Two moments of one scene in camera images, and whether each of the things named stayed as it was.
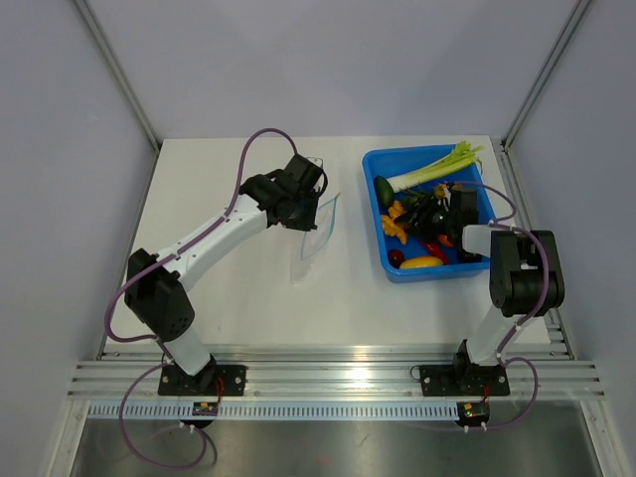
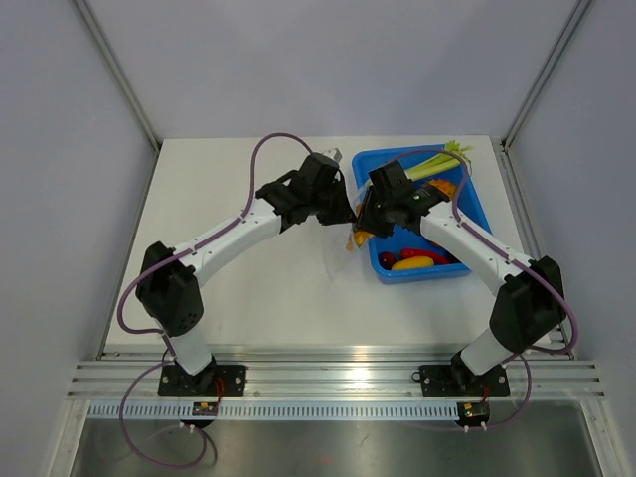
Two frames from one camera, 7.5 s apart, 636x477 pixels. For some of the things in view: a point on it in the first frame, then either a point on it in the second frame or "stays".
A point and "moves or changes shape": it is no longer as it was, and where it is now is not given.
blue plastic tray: x=419 y=226 moves or changes shape
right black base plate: x=467 y=380 stays
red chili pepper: x=436 y=249 → x=436 y=256
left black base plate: x=174 y=382 stays
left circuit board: x=205 y=408 stays
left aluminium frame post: x=122 y=73 stays
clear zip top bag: x=314 y=240 → x=358 y=238
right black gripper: x=421 y=230 → x=365 y=221
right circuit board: x=473 y=413 stays
